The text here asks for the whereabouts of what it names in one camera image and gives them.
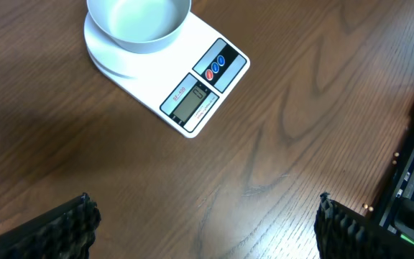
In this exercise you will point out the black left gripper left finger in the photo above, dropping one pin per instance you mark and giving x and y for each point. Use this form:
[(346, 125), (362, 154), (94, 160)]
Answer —
[(67, 231)]

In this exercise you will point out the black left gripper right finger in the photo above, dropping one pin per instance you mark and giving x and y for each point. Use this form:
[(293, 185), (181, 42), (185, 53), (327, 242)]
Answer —
[(344, 234)]

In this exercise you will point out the white digital kitchen scale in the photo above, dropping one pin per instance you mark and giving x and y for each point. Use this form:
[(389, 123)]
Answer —
[(185, 83)]

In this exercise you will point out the light blue bowl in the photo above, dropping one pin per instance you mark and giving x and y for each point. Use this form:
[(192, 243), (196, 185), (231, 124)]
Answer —
[(140, 26)]

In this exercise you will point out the spilled soybean on table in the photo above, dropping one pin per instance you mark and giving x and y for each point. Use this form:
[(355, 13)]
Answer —
[(368, 207)]

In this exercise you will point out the spilled soybean near rail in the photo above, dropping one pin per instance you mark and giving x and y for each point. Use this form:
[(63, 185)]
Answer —
[(395, 157)]

